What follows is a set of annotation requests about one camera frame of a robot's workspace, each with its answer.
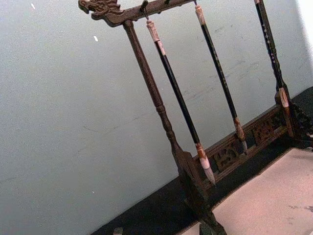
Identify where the black calligraphy brush, pale tip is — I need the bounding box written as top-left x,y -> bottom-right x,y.
146,19 -> 216,186

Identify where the carved dark wooden brush rack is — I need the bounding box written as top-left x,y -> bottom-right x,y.
78,0 -> 313,235

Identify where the black calligraphy brush, dark tip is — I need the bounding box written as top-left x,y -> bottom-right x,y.
194,4 -> 248,156

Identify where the black table cloth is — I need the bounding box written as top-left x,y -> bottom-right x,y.
90,86 -> 313,235

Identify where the pale felt writing mat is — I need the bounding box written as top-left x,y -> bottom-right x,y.
179,147 -> 313,235

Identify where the black calligraphy brush, speckled handle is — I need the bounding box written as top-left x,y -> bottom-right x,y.
253,0 -> 291,118

